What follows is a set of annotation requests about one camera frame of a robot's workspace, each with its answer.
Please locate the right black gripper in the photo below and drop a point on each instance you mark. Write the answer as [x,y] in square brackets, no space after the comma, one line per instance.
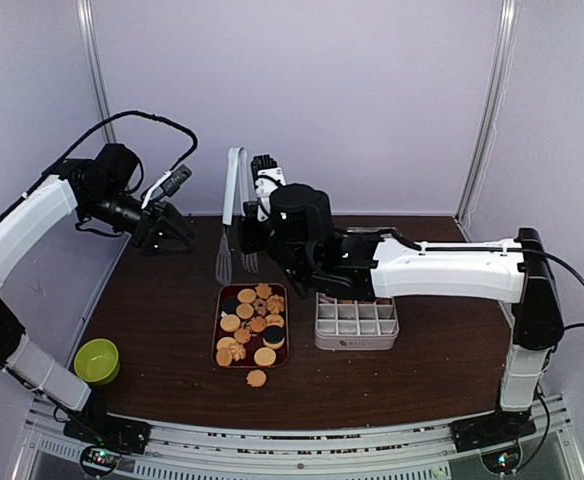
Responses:
[247,240]

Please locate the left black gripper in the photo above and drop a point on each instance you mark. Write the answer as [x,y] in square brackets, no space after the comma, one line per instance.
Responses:
[146,235]

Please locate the metal food tongs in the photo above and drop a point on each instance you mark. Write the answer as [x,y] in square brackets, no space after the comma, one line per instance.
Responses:
[236,192]

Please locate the white divided cookie tin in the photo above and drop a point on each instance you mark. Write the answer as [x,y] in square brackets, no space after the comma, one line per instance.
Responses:
[349,325]

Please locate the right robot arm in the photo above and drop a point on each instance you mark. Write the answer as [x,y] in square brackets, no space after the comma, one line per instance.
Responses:
[294,226]

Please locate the flower shaped tan cookie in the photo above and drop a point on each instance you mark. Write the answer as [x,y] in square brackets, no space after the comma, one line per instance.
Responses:
[263,290]

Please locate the black sandwich cookie upper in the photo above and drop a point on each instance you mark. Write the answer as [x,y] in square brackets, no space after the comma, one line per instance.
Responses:
[229,305]

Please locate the black sandwich cookie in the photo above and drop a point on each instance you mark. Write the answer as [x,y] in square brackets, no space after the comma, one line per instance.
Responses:
[229,305]
[274,337]

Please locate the red cookie tray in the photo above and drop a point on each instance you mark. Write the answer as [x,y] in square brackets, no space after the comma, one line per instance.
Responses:
[236,337]

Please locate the round tan biscuit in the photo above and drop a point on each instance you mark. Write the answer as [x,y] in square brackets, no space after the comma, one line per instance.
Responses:
[265,357]

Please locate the scalloped cookie on table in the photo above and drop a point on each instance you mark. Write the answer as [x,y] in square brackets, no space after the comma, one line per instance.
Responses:
[256,378]

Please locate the green plastic bowl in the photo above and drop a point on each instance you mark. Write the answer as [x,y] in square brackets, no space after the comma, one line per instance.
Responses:
[97,362]

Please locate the right aluminium frame post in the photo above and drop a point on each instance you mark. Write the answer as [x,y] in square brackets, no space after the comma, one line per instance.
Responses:
[502,57]

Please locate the aluminium frame post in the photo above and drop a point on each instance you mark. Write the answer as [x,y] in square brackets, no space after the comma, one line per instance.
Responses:
[109,199]
[502,57]

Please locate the left aluminium frame post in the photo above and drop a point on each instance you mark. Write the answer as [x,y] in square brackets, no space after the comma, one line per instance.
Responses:
[109,199]

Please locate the aluminium front rail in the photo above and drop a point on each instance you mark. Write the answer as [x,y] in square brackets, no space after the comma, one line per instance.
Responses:
[424,450]

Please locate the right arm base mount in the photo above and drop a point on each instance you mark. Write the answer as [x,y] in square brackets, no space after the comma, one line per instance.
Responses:
[491,429]

